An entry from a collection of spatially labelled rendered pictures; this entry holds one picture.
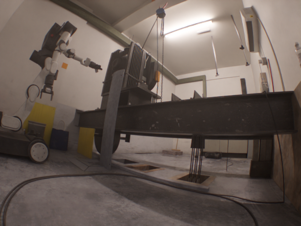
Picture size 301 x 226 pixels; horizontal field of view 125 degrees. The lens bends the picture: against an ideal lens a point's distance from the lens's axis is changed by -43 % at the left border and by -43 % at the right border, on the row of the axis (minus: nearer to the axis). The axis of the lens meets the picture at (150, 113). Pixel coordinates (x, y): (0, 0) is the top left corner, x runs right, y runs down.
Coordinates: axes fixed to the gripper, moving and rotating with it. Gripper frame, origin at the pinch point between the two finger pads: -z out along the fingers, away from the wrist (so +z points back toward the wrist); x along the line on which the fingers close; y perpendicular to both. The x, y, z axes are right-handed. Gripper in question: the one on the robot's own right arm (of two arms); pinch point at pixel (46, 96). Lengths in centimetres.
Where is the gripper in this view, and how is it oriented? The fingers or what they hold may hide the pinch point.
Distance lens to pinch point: 134.2
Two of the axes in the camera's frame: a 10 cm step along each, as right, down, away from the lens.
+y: -8.7, 0.1, 5.0
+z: 0.5, -9.9, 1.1
